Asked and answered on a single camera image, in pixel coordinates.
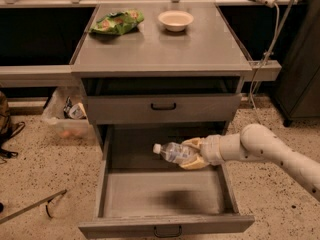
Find dark cabinet at right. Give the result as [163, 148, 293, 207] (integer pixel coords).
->
[273, 0, 320, 127]

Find clear plastic water bottle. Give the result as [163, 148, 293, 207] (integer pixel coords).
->
[153, 142, 197, 165]

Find white bowl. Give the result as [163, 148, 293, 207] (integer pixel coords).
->
[158, 10, 194, 32]

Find green snack bag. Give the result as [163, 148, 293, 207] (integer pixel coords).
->
[90, 9, 144, 35]

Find open grey lower drawer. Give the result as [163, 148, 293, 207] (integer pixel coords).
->
[78, 121, 256, 240]

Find dark backpack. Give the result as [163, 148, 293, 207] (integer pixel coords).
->
[0, 91, 25, 164]

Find metal rod on floor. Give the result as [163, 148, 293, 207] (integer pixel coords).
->
[0, 189, 67, 224]

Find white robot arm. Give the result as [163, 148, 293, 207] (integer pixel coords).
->
[182, 124, 320, 201]

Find clear plastic storage bin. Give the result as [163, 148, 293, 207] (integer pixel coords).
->
[41, 86, 94, 139]

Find grey upper drawer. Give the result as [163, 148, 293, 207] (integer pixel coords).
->
[82, 76, 241, 124]

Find white cable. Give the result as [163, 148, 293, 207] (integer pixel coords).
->
[248, 2, 280, 123]

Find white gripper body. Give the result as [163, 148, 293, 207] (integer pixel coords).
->
[200, 135, 224, 166]

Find grey drawer cabinet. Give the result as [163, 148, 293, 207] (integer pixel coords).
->
[72, 2, 251, 143]

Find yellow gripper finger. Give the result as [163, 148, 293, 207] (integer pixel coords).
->
[180, 154, 209, 170]
[182, 137, 202, 150]

